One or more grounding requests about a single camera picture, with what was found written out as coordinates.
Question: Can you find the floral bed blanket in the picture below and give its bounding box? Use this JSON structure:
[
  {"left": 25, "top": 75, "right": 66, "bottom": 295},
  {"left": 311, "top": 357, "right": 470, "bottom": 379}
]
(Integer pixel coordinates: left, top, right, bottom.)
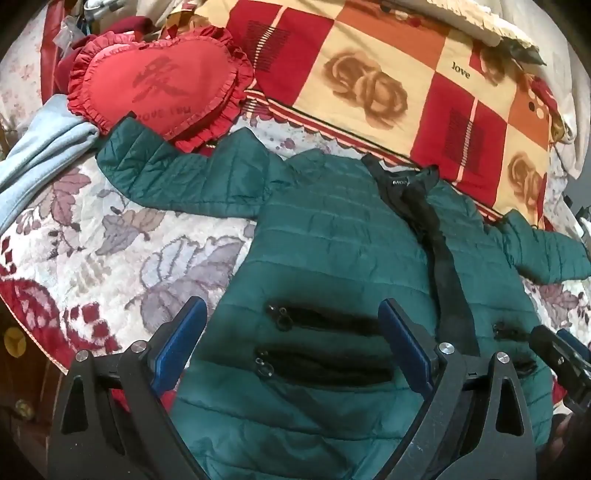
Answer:
[{"left": 0, "top": 111, "right": 591, "bottom": 416}]

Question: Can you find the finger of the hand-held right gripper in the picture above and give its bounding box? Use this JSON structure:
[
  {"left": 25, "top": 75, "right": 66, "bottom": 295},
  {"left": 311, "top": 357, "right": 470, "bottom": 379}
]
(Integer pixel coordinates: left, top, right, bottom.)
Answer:
[
  {"left": 556, "top": 329, "right": 591, "bottom": 367},
  {"left": 529, "top": 325, "right": 591, "bottom": 407}
]

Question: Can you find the red yellow checkered blanket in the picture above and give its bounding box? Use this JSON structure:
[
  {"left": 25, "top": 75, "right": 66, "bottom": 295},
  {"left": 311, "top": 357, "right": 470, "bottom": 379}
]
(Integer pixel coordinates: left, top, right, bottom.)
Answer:
[{"left": 166, "top": 0, "right": 566, "bottom": 227}]

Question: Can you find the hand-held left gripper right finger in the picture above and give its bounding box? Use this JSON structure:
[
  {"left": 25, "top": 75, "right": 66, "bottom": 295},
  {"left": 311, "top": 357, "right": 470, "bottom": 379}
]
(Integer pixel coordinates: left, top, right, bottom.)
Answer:
[{"left": 378, "top": 298, "right": 539, "bottom": 480}]

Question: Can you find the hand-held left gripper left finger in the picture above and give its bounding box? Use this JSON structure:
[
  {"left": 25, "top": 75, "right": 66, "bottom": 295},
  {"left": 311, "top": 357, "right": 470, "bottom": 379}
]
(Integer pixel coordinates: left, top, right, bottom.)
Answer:
[{"left": 46, "top": 298, "right": 208, "bottom": 480}]

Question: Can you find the dark wooden furniture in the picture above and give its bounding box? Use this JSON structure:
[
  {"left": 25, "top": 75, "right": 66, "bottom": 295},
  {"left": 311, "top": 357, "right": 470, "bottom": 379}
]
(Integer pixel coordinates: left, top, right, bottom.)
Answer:
[{"left": 0, "top": 300, "right": 70, "bottom": 467}]

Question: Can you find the red heart-shaped ruffled pillow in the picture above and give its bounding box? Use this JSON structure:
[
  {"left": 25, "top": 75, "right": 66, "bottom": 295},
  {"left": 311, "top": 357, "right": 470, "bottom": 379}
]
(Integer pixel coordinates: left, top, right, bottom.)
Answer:
[{"left": 68, "top": 26, "right": 256, "bottom": 153}]

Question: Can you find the light blue cloth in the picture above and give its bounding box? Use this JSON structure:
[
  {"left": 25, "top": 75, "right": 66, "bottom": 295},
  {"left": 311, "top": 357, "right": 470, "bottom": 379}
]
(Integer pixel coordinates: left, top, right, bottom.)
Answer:
[{"left": 0, "top": 95, "right": 100, "bottom": 232}]

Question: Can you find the green puffer jacket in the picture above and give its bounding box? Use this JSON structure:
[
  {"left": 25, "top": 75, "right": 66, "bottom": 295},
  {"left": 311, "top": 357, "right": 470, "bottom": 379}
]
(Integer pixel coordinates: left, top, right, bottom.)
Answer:
[{"left": 95, "top": 117, "right": 591, "bottom": 480}]

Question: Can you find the yellow round emblem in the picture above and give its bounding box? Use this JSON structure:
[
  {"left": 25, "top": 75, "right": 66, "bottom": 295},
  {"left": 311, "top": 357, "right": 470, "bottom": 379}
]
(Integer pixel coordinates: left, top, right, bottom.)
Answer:
[{"left": 2, "top": 325, "right": 28, "bottom": 358}]

